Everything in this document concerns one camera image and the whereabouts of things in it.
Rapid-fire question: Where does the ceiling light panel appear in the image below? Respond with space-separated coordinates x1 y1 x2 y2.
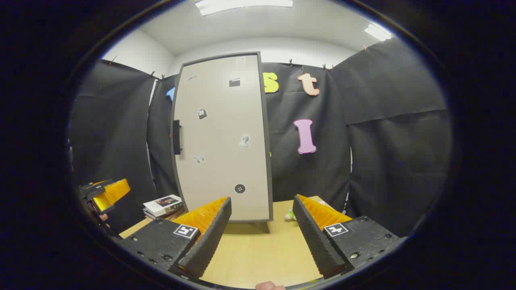
365 23 392 41
195 0 293 17

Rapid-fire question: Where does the black door handle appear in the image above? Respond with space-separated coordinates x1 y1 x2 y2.
173 120 183 155

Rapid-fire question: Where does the stack of books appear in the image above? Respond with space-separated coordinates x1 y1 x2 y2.
142 194 185 222

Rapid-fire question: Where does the dark grey cabinet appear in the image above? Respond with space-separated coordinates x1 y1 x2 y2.
170 51 275 234

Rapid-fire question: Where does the grey cabinet door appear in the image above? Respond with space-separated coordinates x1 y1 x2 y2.
173 54 270 221

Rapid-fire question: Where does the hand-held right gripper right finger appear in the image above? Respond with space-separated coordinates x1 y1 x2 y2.
293 194 400 280

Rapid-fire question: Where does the black backdrop cloth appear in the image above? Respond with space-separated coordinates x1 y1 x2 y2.
69 38 452 238

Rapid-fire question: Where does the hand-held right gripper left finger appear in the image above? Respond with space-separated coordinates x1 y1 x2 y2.
120 196 233 279

